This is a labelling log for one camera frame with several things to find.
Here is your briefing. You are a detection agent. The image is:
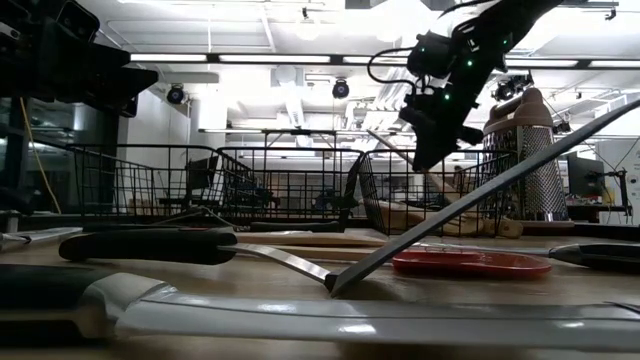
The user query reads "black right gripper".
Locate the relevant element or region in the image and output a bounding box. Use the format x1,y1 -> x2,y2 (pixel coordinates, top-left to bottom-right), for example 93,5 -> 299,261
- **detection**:
399,19 -> 507,173

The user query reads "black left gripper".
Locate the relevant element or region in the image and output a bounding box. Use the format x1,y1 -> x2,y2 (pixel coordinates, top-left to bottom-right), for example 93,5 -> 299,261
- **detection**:
0,17 -> 159,119

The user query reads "black turner with steel neck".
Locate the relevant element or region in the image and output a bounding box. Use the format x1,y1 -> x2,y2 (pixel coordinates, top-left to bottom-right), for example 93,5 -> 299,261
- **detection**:
58,97 -> 640,299

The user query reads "person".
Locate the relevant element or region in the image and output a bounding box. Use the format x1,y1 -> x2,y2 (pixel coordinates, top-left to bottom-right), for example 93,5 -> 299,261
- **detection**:
451,164 -> 467,194

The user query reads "pink steel box grater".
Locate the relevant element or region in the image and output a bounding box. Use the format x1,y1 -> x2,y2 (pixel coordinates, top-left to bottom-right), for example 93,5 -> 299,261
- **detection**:
481,87 -> 576,230

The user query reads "black ceiling track light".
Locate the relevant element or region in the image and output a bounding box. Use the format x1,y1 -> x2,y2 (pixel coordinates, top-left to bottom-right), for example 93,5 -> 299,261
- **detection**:
492,71 -> 535,104

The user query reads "black computer monitor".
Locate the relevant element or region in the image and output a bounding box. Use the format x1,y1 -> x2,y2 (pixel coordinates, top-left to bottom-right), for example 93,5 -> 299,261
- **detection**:
566,152 -> 606,199

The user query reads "overhead light bar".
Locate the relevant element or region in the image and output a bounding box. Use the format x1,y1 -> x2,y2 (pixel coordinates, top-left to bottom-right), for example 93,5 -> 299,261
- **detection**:
128,52 -> 640,70

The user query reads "black wire basket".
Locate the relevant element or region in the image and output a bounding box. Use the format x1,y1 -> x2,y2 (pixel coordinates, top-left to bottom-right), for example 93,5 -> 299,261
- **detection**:
217,146 -> 365,234
69,143 -> 257,232
352,148 -> 515,237

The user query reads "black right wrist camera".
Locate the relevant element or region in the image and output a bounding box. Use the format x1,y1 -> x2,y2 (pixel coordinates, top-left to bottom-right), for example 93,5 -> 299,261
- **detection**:
405,30 -> 455,80

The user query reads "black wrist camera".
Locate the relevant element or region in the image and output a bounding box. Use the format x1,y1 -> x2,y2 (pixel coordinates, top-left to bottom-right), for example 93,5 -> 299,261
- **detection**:
405,30 -> 455,80
53,0 -> 101,44

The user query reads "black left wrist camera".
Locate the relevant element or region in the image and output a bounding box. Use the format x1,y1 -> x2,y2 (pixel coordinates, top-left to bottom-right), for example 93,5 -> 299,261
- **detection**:
53,0 -> 101,44

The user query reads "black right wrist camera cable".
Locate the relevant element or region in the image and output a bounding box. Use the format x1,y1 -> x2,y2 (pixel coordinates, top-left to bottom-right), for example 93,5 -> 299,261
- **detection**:
367,46 -> 419,99

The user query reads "yellow cable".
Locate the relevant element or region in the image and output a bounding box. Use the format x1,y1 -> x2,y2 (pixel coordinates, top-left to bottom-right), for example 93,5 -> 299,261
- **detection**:
18,97 -> 62,216

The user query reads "red spatula with wooden handle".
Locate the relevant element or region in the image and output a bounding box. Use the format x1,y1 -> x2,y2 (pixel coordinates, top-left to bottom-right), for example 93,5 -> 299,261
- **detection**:
234,244 -> 553,282

